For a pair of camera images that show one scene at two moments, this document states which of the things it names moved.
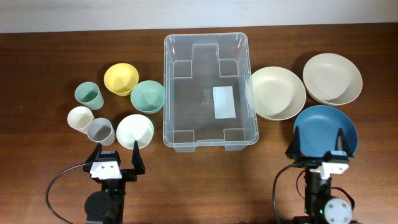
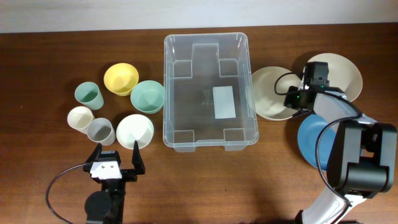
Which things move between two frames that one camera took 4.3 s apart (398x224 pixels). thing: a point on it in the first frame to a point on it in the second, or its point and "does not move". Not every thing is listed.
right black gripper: x=294 y=152 to x=288 y=101
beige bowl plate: x=332 y=79 does not move
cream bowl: x=277 y=93 does not move
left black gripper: x=131 y=174 does not move
